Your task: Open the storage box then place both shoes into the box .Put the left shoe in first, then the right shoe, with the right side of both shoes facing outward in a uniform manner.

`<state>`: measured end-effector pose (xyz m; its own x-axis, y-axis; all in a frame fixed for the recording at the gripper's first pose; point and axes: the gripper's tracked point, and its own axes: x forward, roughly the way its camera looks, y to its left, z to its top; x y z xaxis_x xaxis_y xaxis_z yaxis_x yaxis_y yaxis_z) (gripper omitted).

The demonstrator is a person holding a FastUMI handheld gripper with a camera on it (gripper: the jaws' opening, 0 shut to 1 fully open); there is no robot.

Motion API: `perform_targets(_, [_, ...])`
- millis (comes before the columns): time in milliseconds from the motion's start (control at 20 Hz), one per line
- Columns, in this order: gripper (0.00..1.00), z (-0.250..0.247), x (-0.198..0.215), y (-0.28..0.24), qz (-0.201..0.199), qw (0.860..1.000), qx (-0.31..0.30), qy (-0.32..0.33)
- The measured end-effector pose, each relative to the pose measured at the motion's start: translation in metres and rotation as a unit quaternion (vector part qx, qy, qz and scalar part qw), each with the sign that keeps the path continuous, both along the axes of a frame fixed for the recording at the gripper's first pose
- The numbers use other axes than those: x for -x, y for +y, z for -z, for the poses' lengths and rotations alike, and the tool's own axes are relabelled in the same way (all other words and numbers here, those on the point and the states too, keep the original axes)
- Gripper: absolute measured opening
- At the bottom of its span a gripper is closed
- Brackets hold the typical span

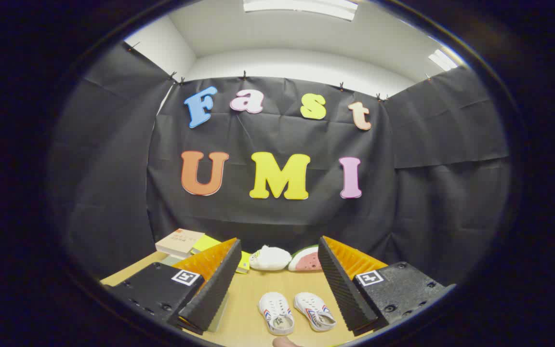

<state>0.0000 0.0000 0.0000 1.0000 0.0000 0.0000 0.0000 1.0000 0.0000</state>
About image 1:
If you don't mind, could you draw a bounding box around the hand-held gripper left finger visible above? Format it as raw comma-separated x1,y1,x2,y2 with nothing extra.
109,238,242,335

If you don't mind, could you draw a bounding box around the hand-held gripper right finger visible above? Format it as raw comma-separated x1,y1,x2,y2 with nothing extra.
317,236,447,337

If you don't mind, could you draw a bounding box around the white striped canvas shoe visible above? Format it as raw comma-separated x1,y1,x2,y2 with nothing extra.
293,292,337,333
258,292,295,336

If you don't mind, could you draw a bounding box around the watermelon slice plush toy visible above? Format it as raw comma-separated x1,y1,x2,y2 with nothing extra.
288,245,323,272

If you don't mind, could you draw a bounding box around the yellow book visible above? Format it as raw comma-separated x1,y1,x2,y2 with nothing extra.
191,235,251,274

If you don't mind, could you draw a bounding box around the beige book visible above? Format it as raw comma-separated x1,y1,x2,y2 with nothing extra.
155,228,206,258

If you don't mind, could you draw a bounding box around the white plush toy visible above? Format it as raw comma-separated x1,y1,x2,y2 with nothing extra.
249,245,292,271

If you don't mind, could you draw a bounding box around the black backdrop cloth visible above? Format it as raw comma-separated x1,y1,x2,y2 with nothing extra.
49,42,512,285

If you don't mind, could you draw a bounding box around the small ceiling light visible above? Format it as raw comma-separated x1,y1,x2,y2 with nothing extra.
428,49,459,72

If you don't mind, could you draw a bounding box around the long ceiling light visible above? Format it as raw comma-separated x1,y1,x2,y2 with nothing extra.
243,0,358,22

